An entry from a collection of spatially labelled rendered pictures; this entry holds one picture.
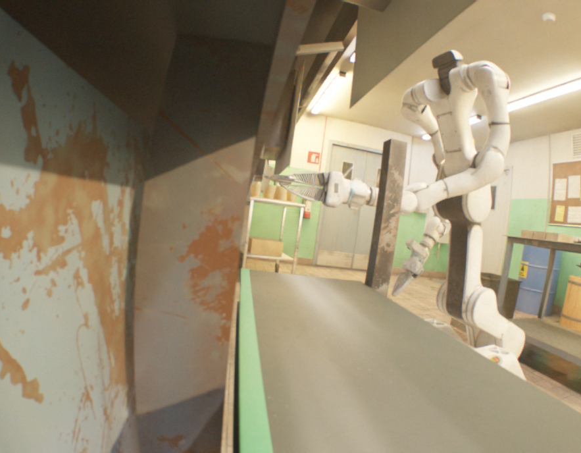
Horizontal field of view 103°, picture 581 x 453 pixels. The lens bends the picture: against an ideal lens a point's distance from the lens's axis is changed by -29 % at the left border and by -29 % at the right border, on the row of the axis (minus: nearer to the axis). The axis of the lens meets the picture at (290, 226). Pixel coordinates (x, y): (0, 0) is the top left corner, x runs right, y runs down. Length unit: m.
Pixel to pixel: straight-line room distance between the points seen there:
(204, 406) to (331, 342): 0.11
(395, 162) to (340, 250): 4.96
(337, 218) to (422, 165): 1.91
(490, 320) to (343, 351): 1.20
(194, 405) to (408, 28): 0.36
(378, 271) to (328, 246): 4.88
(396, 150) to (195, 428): 0.43
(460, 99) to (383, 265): 0.88
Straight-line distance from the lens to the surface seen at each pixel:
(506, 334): 1.55
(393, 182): 0.48
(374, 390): 0.18
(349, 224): 5.42
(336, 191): 0.89
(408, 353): 0.25
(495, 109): 1.13
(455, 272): 1.33
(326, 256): 5.36
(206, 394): 0.18
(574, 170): 4.92
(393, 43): 0.37
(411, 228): 5.89
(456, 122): 1.25
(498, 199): 5.87
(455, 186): 1.04
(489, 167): 1.08
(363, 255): 5.56
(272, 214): 5.12
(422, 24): 0.32
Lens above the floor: 0.77
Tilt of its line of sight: 2 degrees down
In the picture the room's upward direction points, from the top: 8 degrees clockwise
